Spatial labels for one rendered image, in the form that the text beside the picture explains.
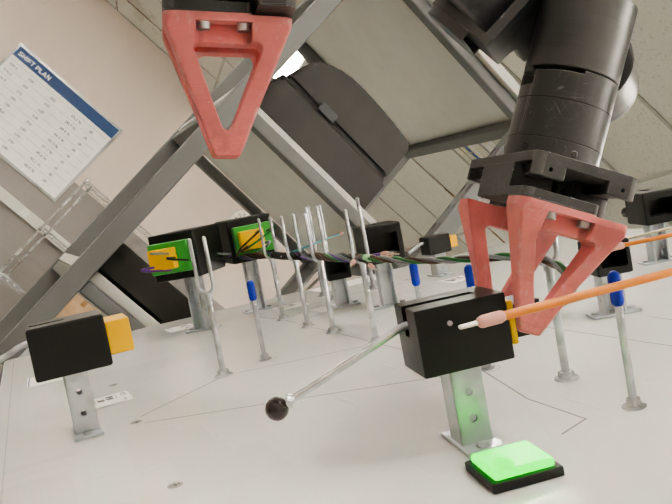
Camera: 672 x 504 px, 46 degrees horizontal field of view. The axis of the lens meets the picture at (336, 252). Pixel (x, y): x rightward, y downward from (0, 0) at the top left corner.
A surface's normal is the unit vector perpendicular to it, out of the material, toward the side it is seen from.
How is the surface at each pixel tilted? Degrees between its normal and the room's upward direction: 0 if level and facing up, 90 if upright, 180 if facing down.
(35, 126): 90
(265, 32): 113
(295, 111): 90
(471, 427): 98
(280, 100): 90
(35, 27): 90
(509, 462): 53
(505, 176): 117
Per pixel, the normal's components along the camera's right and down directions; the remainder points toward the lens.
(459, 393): 0.20, 0.05
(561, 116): -0.25, -0.07
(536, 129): -0.62, -0.16
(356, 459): -0.18, -0.98
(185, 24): 0.19, 0.40
